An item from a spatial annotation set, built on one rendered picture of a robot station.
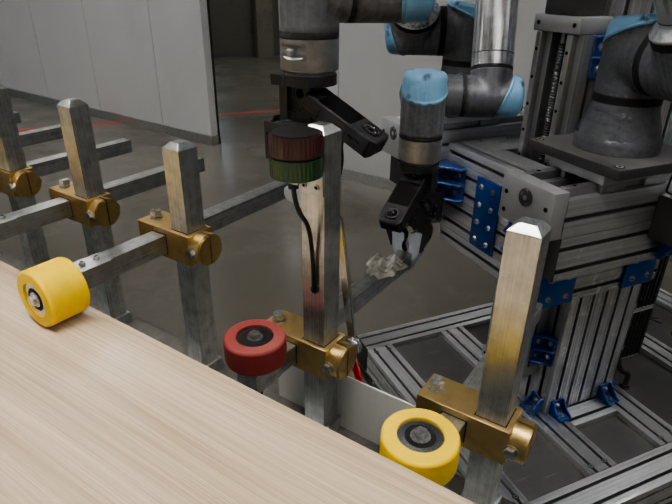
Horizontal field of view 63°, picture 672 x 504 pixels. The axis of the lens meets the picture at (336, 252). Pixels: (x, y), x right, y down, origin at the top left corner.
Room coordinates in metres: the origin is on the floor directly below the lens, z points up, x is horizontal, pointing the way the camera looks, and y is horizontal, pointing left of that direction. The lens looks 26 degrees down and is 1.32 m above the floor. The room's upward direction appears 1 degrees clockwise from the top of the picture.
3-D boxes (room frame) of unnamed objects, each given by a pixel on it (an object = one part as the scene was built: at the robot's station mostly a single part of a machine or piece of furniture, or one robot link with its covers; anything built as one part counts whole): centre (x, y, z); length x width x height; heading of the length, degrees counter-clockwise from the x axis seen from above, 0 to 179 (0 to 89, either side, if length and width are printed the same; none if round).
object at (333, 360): (0.64, 0.04, 0.85); 0.13 x 0.06 x 0.05; 56
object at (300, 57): (0.74, 0.04, 1.23); 0.08 x 0.08 x 0.05
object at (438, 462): (0.41, -0.09, 0.85); 0.08 x 0.08 x 0.11
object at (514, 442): (0.51, -0.17, 0.84); 0.13 x 0.06 x 0.05; 56
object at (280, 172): (0.59, 0.05, 1.13); 0.06 x 0.06 x 0.02
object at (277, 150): (0.59, 0.05, 1.15); 0.06 x 0.06 x 0.02
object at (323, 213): (0.63, 0.02, 0.93); 0.03 x 0.03 x 0.48; 56
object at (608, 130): (1.02, -0.52, 1.09); 0.15 x 0.15 x 0.10
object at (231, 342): (0.58, 0.10, 0.85); 0.08 x 0.08 x 0.11
